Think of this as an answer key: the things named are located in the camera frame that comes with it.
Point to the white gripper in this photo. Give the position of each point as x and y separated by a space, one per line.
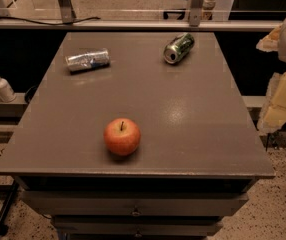
273 115

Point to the green soda can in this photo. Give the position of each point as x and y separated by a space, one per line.
178 48

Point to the silver blue can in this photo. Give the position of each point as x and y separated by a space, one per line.
88 60

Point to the grey drawer cabinet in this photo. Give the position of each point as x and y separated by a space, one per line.
199 151

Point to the red apple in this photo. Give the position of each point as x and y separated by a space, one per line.
122 136

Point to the white pump bottle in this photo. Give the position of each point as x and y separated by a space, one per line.
7 94

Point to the black floor stand leg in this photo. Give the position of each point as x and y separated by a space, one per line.
11 193

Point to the right metal bracket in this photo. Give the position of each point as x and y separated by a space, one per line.
195 14

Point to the metal bracket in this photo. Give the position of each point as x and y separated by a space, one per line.
67 12
195 14

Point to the left metal bracket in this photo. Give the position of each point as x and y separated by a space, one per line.
67 12

